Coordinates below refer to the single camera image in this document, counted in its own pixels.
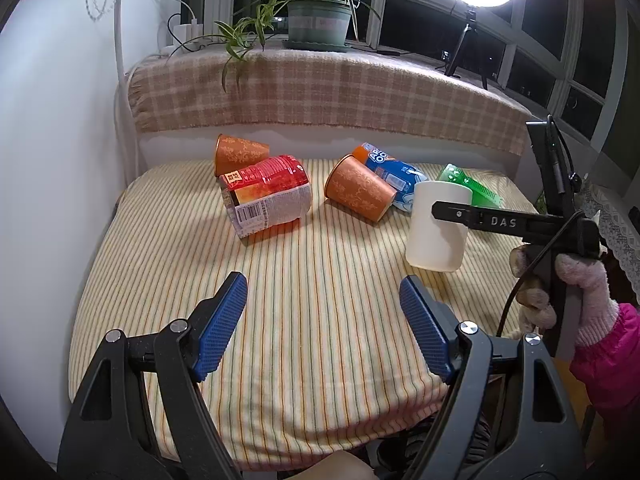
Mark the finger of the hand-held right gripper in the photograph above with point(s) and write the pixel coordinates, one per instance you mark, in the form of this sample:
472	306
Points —
500	220

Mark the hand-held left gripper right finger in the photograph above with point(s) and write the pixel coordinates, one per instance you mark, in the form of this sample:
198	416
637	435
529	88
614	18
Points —
424	330

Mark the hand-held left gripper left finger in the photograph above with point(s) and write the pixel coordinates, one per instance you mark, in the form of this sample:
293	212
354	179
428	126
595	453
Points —
223	327

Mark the white cup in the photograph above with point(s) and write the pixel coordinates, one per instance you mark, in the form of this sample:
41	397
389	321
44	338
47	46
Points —
434	245

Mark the person's right forearm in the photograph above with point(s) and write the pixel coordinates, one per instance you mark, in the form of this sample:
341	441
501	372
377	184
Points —
615	370

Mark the blue and orange snack cup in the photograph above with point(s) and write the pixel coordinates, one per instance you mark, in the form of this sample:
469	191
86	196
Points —
395	172

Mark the red instant noodle cup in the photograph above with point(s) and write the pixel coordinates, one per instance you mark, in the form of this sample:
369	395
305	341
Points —
270	192

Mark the orange patterned paper cup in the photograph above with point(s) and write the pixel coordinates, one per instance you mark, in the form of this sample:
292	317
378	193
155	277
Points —
357	190
240	152

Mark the person's right hand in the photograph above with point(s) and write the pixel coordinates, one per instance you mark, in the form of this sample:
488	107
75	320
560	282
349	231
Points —
595	295

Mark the green packet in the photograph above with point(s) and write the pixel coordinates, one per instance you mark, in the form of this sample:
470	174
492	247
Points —
477	185

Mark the white lace cloth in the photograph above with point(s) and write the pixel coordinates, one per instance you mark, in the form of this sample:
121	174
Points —
617	230

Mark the striped table cloth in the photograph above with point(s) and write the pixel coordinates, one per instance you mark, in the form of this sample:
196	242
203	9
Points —
310	280

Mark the dark striped cloth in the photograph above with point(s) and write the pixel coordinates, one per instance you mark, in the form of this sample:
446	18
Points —
425	440

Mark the black tripod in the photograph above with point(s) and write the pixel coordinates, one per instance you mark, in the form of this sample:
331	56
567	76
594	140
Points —
462	45

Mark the plaid blanket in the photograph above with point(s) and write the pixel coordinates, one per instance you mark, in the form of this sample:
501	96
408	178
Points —
325	95

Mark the green plant saucer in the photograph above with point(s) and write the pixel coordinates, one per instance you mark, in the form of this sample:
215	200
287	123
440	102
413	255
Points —
315	47

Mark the spider plant in green pot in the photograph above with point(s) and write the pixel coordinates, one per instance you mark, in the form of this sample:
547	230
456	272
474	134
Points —
317	22

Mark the white charger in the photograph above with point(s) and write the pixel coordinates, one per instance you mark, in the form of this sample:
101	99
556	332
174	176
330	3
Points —
194	30

